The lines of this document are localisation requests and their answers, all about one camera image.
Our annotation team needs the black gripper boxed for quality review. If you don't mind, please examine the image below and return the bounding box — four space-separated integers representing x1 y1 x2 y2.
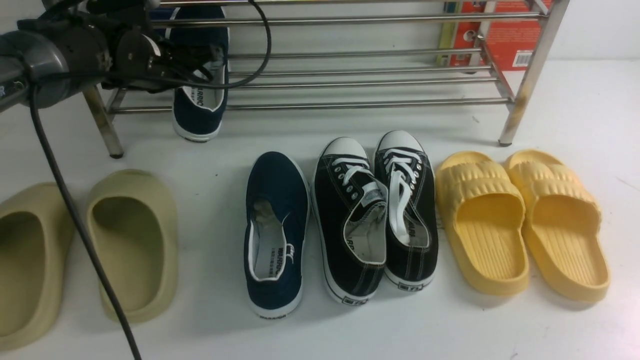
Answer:
102 22 226 85

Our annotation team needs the navy canvas sneaker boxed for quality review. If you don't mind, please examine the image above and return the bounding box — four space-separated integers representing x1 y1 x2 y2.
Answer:
160 5 230 143
242 152 311 320

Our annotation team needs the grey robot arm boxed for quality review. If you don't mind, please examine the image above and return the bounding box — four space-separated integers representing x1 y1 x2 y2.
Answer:
1 14 218 111

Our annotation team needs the stainless steel shoe rack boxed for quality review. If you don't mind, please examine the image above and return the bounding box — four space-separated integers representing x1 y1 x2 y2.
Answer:
83 0 569 159

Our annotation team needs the red box behind rack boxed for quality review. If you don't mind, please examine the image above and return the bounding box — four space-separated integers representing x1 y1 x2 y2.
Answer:
439 0 541 71

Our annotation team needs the right beige foam slipper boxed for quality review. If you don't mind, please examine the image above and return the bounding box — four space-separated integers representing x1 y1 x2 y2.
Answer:
85 169 179 324

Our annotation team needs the beige foam slipper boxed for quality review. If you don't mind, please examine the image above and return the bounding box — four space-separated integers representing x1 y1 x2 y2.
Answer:
85 169 179 324
0 182 75 351

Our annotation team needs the left black lace-up sneaker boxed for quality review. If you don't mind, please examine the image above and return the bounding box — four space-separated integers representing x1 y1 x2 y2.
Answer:
311 137 388 306

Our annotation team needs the black lace-up sneaker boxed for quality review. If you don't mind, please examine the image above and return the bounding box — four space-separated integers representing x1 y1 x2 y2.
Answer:
373 130 439 292
311 137 388 306

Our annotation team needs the left beige foam slipper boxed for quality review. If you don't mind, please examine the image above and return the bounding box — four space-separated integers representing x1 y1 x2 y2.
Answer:
0 182 75 351

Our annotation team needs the right black lace-up sneaker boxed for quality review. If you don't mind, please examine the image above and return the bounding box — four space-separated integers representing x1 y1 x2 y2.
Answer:
373 130 439 292

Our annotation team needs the left yellow slide sandal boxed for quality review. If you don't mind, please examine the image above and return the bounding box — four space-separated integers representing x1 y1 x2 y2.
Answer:
435 151 530 297

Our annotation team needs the yellow slide sandal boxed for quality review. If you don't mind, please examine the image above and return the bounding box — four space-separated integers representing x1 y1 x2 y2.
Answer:
504 149 611 303
435 151 530 297

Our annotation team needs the right yellow slide sandal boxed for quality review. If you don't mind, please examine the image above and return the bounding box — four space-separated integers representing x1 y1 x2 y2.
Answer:
504 149 611 303

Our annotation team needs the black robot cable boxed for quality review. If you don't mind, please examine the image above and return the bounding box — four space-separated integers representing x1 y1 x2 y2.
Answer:
27 0 273 360

